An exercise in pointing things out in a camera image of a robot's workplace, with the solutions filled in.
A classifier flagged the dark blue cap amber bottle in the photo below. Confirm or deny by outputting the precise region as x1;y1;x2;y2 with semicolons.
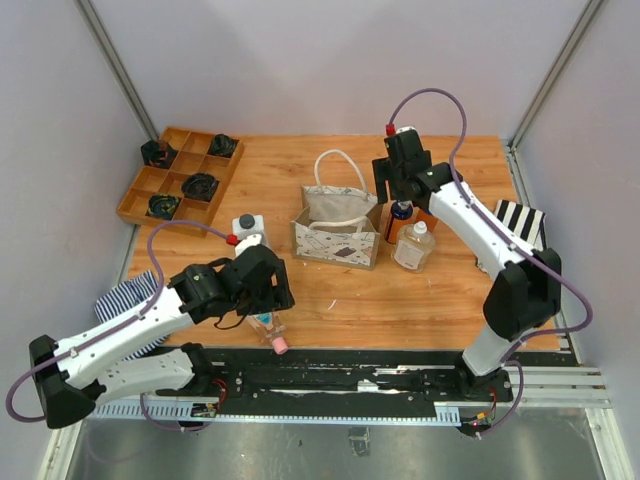
384;201;414;245

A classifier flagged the pink cap peach bottle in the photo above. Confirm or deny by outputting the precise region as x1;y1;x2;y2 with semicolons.
248;312;289;355

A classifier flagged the white bottle grey cap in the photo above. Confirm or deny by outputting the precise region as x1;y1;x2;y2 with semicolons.
232;213;270;248

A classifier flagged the printed canvas tote bag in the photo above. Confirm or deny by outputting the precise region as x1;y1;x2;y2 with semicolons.
290;149;382;270

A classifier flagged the clear white cap bottle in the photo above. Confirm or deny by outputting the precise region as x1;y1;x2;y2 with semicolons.
391;221;436;273

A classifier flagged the blue white striped cloth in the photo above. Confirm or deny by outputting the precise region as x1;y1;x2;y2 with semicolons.
93;269;169;361

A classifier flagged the black white striped cloth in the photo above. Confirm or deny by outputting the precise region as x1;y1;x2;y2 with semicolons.
494;199;547;250

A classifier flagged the blue cap orange bottle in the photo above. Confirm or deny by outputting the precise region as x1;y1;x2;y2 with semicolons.
415;208;438;233

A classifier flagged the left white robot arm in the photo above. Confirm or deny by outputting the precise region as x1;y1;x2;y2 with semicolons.
29;238;295;429

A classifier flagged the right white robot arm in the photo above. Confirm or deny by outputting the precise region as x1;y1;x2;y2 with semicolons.
372;125;561;400

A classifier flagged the dark rolled sock centre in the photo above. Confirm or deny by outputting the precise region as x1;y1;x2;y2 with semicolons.
181;173;219;202

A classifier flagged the wooden compartment tray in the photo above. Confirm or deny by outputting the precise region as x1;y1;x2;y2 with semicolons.
117;127;244;227

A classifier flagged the dark green rolled sock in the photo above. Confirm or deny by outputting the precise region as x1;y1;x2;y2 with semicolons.
207;134;238;158

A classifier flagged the black orange rolled sock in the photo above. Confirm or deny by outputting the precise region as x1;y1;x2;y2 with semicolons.
140;139;177;169

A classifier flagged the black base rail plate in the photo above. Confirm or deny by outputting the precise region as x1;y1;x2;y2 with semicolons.
155;347;516;401

